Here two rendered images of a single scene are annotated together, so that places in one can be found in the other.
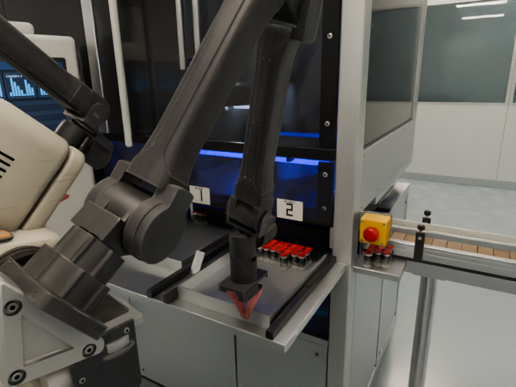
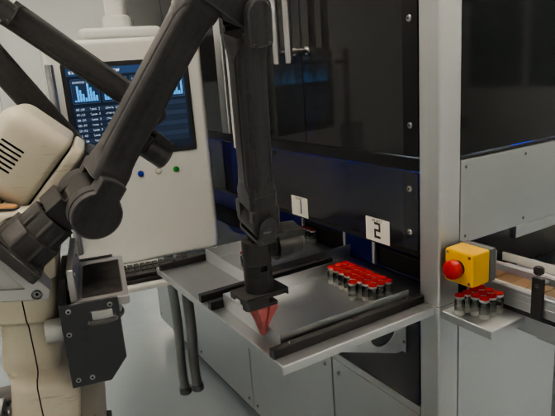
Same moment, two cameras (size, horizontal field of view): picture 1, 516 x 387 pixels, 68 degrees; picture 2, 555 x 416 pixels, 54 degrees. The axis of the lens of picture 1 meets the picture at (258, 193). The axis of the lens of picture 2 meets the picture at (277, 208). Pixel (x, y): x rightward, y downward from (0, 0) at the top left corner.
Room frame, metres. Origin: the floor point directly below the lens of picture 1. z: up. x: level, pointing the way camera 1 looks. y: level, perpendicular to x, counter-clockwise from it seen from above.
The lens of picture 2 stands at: (-0.12, -0.50, 1.42)
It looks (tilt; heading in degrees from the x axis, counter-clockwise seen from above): 14 degrees down; 29
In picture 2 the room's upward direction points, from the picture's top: 4 degrees counter-clockwise
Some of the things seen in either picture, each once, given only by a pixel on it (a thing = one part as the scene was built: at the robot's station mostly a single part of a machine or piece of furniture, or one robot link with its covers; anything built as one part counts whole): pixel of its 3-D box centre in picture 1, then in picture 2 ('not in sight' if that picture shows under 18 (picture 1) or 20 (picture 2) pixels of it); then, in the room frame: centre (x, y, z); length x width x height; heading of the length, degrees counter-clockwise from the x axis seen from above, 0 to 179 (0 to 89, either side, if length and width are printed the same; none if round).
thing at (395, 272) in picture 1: (381, 263); (486, 314); (1.03, -0.36, 0.87); 0.14 x 0.13 x 0.02; 150
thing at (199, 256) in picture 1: (185, 271); not in sight; (0.93, 0.20, 0.91); 0.14 x 0.03 x 0.06; 149
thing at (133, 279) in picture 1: (215, 264); (288, 284); (1.04, 0.13, 0.87); 0.70 x 0.48 x 0.02; 60
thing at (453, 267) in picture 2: (371, 233); (454, 269); (0.96, -0.30, 0.99); 0.04 x 0.04 x 0.04; 60
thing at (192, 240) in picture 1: (185, 237); (277, 252); (1.19, 0.24, 0.90); 0.34 x 0.26 x 0.04; 150
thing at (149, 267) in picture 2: not in sight; (150, 269); (1.12, 0.68, 0.82); 0.40 x 0.14 x 0.02; 140
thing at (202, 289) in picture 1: (257, 274); (314, 299); (0.93, 0.00, 0.90); 0.34 x 0.26 x 0.04; 149
